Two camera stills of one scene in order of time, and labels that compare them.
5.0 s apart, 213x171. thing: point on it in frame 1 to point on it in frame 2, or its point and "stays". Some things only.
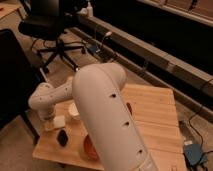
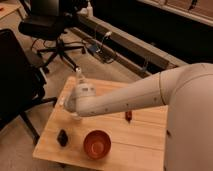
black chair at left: (20, 77) stays
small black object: (62, 137) stays
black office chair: (46, 22) stays
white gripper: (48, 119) to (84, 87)
